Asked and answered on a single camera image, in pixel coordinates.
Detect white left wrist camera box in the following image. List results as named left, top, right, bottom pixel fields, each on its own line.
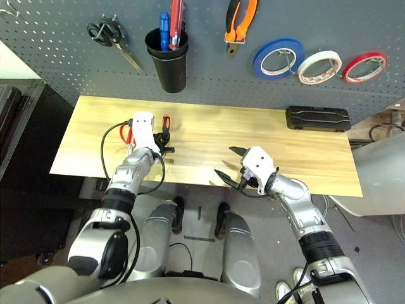
left=131, top=111, right=162, bottom=156

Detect dark grey pegboard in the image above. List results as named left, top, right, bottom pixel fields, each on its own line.
left=0, top=0, right=405, bottom=126

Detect red handled screwdriver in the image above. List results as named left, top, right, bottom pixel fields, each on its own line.
left=170, top=0, right=186, bottom=51

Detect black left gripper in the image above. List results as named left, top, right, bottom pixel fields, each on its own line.
left=153, top=131, right=176, bottom=156

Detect silver right robot leg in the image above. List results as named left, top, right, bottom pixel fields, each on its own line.
left=221, top=212, right=262, bottom=298

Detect small black tool case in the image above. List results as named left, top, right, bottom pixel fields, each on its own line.
left=285, top=105, right=352, bottom=133

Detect black cup holder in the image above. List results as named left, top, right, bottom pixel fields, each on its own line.
left=144, top=27, right=189, bottom=94

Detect black floor cable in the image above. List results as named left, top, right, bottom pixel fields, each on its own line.
left=169, top=242, right=194, bottom=273

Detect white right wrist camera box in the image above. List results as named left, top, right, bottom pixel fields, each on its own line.
left=240, top=146, right=279, bottom=196

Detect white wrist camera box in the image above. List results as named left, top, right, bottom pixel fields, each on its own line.
left=131, top=111, right=162, bottom=156
left=240, top=146, right=279, bottom=196

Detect large black equipment case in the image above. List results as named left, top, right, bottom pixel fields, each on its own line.
left=0, top=79, right=45, bottom=178

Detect white tape roll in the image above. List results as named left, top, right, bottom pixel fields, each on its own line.
left=297, top=50, right=342, bottom=86

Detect black robot foot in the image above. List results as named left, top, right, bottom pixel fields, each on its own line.
left=215, top=202, right=231, bottom=240
left=171, top=196, right=185, bottom=235

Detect red handled scissors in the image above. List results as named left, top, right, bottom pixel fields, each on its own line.
left=119, top=122, right=134, bottom=156

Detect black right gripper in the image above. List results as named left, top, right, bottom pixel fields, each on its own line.
left=214, top=145, right=263, bottom=191

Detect blue tape roll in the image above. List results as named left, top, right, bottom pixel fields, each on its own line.
left=252, top=38, right=305, bottom=80

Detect silver robot leg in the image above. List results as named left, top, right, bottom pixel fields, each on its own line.
left=131, top=202, right=178, bottom=278
left=221, top=212, right=262, bottom=298

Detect silver left robot leg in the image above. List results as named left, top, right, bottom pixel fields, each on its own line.
left=131, top=202, right=178, bottom=278

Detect white bystander shoe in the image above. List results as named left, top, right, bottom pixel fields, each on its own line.
left=292, top=267, right=313, bottom=295
left=275, top=280, right=294, bottom=304

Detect orange black pliers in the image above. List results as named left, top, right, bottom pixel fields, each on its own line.
left=224, top=0, right=259, bottom=58

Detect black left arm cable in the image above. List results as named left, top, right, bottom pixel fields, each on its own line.
left=100, top=119, right=167, bottom=196

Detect black handled scissors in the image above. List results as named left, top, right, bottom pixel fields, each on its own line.
left=87, top=17, right=143, bottom=73

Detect black orange screwdriver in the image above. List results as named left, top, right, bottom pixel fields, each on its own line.
left=159, top=115, right=173, bottom=142

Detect silver tape peg hook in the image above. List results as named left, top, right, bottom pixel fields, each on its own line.
left=278, top=49, right=297, bottom=75
left=322, top=49, right=341, bottom=77
left=370, top=56, right=390, bottom=80

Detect blue handled screwdriver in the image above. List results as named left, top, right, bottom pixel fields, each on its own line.
left=159, top=11, right=171, bottom=51

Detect grey robot torso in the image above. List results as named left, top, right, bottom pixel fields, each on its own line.
left=0, top=275, right=263, bottom=304

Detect silver scissors peg hook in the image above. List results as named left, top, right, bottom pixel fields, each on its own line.
left=101, top=14, right=116, bottom=35

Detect red tape roll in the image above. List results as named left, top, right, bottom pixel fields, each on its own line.
left=342, top=52, right=389, bottom=84

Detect black background cable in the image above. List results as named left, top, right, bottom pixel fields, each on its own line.
left=369, top=123, right=405, bottom=143

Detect white rounded machine shell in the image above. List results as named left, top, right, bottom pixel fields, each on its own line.
left=328, top=126, right=405, bottom=218

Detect black right robot foot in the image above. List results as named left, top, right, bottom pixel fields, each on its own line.
left=215, top=202, right=231, bottom=240

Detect black left robot foot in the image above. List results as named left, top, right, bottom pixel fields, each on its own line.
left=171, top=196, right=185, bottom=235

